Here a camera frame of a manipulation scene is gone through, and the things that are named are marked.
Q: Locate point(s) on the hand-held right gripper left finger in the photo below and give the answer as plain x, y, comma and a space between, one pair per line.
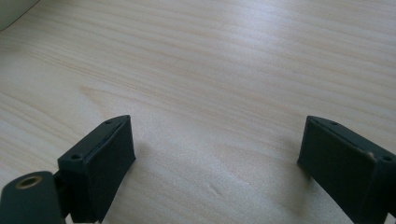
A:
106, 168

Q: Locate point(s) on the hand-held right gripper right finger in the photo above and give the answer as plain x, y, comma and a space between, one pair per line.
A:
339, 168

